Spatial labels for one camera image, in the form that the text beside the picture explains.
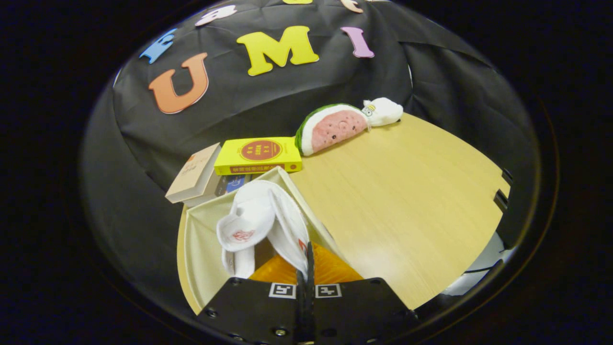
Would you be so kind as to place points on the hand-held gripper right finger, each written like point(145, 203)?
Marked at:
point(311, 287)

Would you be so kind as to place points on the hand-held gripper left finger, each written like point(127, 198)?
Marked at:
point(258, 311)

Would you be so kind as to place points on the white shoe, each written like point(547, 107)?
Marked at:
point(282, 220)

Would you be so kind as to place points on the beige storage box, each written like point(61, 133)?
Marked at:
point(201, 249)

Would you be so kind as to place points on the blue book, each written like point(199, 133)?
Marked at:
point(234, 184)

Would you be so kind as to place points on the yellow book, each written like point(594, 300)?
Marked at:
point(258, 151)

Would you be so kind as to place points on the watermelon slice plush toy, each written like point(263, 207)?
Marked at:
point(335, 129)

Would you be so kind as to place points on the black backdrop cloth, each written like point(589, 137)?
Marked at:
point(287, 100)

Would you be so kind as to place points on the white plush toy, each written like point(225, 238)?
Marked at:
point(383, 112)

